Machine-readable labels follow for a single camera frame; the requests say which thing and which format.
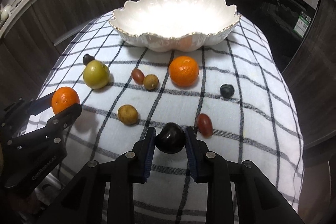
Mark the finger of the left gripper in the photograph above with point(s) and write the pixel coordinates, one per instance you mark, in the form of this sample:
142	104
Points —
21	110
55	125

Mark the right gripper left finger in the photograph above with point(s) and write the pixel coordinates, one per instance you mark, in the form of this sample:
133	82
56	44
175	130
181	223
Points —
144	152

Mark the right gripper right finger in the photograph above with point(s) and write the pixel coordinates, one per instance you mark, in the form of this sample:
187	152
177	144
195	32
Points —
196	154

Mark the small orange mandarin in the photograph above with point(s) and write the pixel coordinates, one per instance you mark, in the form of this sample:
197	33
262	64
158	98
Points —
63	98

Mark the red grape tomato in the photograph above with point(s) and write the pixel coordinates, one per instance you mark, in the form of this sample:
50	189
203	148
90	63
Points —
137	76
205	125

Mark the green yellow apple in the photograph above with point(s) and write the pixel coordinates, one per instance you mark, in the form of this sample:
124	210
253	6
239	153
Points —
96	74

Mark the small tan longan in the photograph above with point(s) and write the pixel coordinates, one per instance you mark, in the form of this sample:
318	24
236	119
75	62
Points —
150	82

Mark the large orange mandarin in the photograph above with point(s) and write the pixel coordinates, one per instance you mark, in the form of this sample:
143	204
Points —
184	71

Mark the dark grape beside apple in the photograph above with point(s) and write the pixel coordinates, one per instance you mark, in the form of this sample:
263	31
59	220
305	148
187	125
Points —
87	59

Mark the black white checkered cloth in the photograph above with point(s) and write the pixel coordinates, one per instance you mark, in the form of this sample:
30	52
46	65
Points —
258	123

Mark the white teapot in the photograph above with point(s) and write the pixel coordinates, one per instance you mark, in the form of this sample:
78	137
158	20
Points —
5	12

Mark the white scalloped ceramic bowl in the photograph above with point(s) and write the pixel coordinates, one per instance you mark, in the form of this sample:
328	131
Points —
182	25

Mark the green white energy label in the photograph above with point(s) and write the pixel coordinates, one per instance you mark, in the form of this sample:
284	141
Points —
302	24

